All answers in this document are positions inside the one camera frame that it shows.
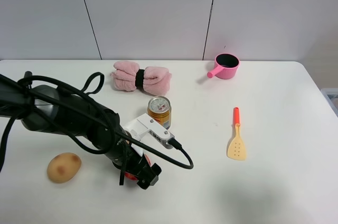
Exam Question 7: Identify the gold drink can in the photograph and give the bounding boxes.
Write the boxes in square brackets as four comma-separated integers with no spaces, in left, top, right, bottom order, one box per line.
[147,96,172,129]

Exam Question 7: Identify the red yellow bumpy ball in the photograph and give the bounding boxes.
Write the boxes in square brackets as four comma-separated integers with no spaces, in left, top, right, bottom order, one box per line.
[125,155,151,181]

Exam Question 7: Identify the clear plastic bin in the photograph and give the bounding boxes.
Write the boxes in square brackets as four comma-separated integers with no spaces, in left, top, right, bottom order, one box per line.
[321,88,338,116]

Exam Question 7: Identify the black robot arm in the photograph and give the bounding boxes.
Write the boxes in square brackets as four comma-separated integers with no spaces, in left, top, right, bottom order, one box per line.
[1,71,162,189]

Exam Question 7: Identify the pink toy saucepan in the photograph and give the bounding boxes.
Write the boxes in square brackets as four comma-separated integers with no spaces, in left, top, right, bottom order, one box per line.
[207,53,240,80]

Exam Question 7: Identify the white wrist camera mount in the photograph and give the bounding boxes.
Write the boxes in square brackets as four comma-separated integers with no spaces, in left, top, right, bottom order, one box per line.
[123,113,175,150]

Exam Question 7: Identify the pink rolled towel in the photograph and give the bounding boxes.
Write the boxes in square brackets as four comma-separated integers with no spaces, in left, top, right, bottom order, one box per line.
[110,61,172,96]

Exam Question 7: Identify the toy potato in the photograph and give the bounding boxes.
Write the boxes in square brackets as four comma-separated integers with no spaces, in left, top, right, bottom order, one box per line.
[46,153,82,183]

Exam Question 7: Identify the orange handled toy spatula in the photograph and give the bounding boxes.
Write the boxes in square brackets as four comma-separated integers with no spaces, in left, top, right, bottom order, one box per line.
[227,107,247,161]

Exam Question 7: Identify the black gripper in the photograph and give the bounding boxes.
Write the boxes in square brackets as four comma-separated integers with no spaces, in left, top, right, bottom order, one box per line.
[105,138,162,190]

